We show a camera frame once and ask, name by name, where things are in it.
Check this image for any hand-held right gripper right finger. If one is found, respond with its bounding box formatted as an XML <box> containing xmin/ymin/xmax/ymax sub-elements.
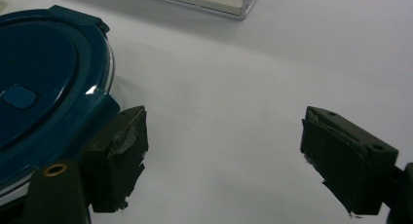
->
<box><xmin>299</xmin><ymin>105</ymin><xmax>399</xmax><ymax>217</ymax></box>

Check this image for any round blue lidded container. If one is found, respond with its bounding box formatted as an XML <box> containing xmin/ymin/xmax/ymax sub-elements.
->
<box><xmin>0</xmin><ymin>4</ymin><xmax>122</xmax><ymax>207</ymax></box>

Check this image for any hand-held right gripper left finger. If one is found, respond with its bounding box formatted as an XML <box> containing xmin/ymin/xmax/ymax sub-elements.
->
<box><xmin>80</xmin><ymin>105</ymin><xmax>150</xmax><ymax>214</ymax></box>

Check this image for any clear square box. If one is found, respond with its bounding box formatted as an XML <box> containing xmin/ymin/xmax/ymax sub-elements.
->
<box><xmin>121</xmin><ymin>0</ymin><xmax>263</xmax><ymax>21</ymax></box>

